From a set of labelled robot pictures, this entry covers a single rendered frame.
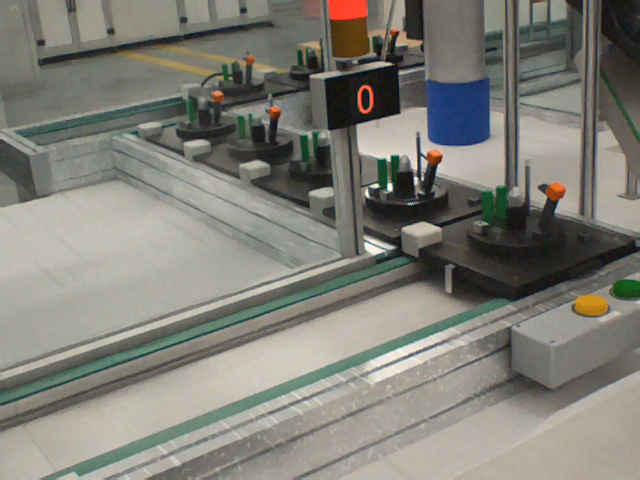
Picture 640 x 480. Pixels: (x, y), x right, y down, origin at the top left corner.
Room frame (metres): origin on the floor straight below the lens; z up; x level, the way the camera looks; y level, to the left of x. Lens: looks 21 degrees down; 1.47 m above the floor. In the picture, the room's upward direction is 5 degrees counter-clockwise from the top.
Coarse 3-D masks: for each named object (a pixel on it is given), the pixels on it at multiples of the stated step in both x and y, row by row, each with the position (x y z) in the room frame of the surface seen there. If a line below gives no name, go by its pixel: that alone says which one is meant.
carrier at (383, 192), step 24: (384, 168) 1.50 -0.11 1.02; (408, 168) 1.47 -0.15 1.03; (384, 192) 1.43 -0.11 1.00; (408, 192) 1.46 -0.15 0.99; (432, 192) 1.43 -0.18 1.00; (456, 192) 1.50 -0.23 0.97; (480, 192) 1.49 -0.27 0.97; (384, 216) 1.41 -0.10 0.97; (408, 216) 1.40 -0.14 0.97; (432, 216) 1.39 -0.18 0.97; (456, 216) 1.38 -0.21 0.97
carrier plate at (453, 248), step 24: (480, 216) 1.37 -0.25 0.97; (456, 240) 1.28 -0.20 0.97; (576, 240) 1.24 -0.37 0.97; (600, 240) 1.23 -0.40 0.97; (624, 240) 1.22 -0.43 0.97; (432, 264) 1.24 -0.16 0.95; (456, 264) 1.19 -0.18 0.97; (480, 264) 1.18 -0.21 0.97; (504, 264) 1.17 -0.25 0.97; (528, 264) 1.17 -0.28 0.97; (552, 264) 1.16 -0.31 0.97; (576, 264) 1.16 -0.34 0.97; (504, 288) 1.11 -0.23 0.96; (528, 288) 1.11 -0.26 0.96
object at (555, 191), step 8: (544, 184) 1.22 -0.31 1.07; (552, 184) 1.20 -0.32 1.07; (560, 184) 1.20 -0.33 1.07; (544, 192) 1.20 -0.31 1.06; (552, 192) 1.19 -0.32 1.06; (560, 192) 1.19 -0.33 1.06; (552, 200) 1.19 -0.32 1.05; (544, 208) 1.20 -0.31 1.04; (552, 208) 1.20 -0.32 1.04; (544, 216) 1.20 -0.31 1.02; (552, 216) 1.21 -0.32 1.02; (544, 224) 1.20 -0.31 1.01
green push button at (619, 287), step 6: (618, 282) 1.08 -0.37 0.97; (624, 282) 1.08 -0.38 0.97; (630, 282) 1.08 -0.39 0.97; (636, 282) 1.07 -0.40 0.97; (612, 288) 1.07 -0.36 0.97; (618, 288) 1.06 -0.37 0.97; (624, 288) 1.06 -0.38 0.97; (630, 288) 1.06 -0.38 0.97; (636, 288) 1.06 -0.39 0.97; (618, 294) 1.06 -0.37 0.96; (624, 294) 1.05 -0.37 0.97; (630, 294) 1.05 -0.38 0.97; (636, 294) 1.05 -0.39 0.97
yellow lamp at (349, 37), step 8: (336, 24) 1.24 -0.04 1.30; (344, 24) 1.23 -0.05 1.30; (352, 24) 1.23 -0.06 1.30; (360, 24) 1.24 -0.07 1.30; (336, 32) 1.24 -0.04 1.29; (344, 32) 1.23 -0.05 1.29; (352, 32) 1.23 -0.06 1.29; (360, 32) 1.24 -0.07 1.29; (336, 40) 1.24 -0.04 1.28; (344, 40) 1.23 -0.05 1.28; (352, 40) 1.23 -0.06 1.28; (360, 40) 1.24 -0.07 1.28; (336, 48) 1.24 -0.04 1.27; (344, 48) 1.24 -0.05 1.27; (352, 48) 1.23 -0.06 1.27; (360, 48) 1.24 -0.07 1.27; (368, 48) 1.25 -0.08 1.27; (336, 56) 1.24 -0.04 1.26; (344, 56) 1.24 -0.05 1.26; (352, 56) 1.23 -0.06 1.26
